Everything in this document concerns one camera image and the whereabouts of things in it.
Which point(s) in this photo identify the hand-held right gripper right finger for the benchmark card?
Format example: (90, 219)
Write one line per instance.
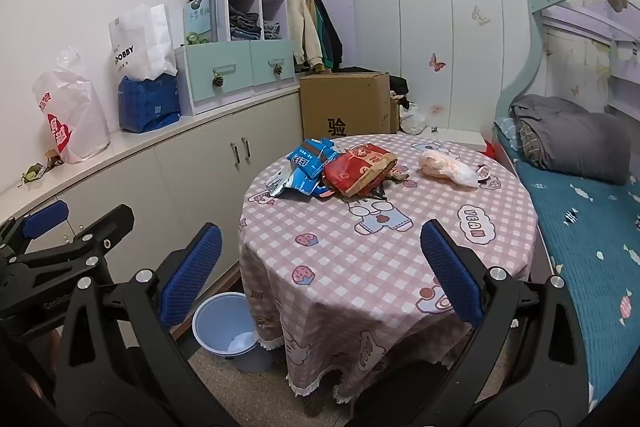
(452, 277)

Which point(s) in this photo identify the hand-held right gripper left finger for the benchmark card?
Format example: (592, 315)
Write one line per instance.
(192, 274)

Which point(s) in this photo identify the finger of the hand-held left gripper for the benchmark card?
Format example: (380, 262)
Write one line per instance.
(46, 218)
(100, 232)

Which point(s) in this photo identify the blue plastic trash bin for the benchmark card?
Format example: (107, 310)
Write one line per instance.
(215, 322)

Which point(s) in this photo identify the clear plastic bag with bread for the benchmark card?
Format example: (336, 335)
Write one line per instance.
(445, 168)

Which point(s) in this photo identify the silver snack wrapper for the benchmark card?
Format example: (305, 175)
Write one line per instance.
(276, 183)

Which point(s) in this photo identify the red snack bag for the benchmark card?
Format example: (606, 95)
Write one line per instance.
(355, 169)

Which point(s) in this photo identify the blue snack packet white label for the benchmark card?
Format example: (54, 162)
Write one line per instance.
(305, 161)

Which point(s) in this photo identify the dark blue snack packet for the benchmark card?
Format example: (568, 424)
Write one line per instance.
(325, 148)

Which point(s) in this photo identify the small green item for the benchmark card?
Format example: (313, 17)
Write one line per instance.
(32, 172)

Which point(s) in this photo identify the small brown item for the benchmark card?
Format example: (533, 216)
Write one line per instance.
(54, 158)

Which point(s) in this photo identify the pink checkered tablecloth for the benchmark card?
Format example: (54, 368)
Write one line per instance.
(380, 267)

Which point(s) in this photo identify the white plastic bag red print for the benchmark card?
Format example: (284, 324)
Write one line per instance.
(75, 117)

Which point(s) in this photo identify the white low cabinet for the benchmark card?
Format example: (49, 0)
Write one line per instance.
(200, 167)

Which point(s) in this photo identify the small red white wrapper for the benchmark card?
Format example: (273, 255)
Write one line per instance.
(484, 173)

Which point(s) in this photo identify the blue tissue pack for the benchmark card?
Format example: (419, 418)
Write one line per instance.
(150, 104)

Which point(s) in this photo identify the teal printed bed sheet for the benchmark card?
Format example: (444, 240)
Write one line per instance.
(590, 232)

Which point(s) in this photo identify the small white plastic bag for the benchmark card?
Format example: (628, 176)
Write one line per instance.
(412, 121)

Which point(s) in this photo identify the pink flower sticker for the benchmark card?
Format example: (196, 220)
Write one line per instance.
(438, 109)

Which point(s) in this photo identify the grey blanket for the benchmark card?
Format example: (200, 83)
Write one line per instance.
(575, 137)

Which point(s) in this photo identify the white paper shopping bag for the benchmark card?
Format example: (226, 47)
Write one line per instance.
(140, 42)

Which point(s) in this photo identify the brown cardboard box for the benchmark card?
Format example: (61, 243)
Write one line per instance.
(345, 107)

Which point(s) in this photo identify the black clothes heap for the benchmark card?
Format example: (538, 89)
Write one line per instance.
(395, 82)

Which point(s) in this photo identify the teal drawer unit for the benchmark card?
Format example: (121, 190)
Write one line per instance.
(225, 62)

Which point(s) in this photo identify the pink butterfly sticker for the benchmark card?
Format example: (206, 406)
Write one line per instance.
(436, 63)

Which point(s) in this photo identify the light blue paper box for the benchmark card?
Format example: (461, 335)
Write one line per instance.
(197, 22)

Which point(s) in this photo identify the pale butterfly sticker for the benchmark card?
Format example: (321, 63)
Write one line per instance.
(481, 15)

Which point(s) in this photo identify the white wardrobe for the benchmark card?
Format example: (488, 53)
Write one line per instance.
(425, 7)

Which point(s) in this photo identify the dark hanging jackets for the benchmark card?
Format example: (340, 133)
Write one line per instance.
(327, 32)

